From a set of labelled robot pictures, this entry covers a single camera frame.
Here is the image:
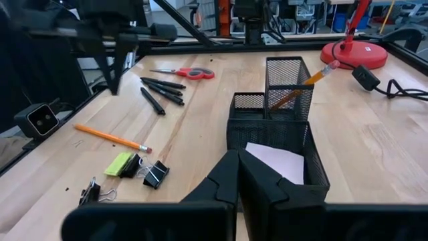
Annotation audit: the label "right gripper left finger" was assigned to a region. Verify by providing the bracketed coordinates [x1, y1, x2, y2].
[180, 149, 239, 206]

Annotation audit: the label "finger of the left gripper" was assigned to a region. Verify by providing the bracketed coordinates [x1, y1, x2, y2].
[114, 42, 136, 96]
[93, 43, 118, 96]

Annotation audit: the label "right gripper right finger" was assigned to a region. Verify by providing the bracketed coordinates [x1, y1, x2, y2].
[238, 149, 327, 241]

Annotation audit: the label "pink sticky note pad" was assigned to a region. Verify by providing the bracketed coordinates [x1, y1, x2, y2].
[245, 142, 305, 185]

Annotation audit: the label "black pen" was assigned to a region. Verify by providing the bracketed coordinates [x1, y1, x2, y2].
[140, 76, 187, 90]
[140, 86, 167, 116]
[146, 84, 185, 106]
[142, 80, 184, 97]

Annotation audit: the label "black mesh desk organizer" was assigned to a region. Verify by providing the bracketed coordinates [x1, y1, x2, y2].
[226, 56, 331, 202]

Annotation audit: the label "black binder clip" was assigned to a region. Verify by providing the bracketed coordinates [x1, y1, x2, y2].
[78, 176, 118, 207]
[142, 159, 171, 190]
[119, 153, 150, 179]

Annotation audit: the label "orange pencil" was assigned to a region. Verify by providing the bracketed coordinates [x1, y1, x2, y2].
[73, 123, 153, 154]
[269, 60, 341, 111]

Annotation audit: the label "red-handled scissors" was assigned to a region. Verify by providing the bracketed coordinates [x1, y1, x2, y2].
[149, 66, 215, 80]

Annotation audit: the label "small yellow-green note pad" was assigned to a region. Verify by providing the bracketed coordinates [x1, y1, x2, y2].
[103, 151, 134, 177]

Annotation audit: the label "red desk lamp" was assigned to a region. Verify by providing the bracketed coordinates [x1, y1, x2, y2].
[320, 0, 389, 70]

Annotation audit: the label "small black cube camera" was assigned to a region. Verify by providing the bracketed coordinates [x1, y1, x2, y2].
[13, 102, 61, 140]

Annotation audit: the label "orange metal post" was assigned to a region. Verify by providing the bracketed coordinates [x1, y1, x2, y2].
[219, 0, 232, 37]

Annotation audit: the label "black lamp cable with switch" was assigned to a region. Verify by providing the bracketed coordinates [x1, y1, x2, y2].
[330, 39, 428, 101]

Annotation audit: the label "yellow floor cable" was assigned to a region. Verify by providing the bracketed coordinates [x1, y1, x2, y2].
[379, 0, 396, 35]

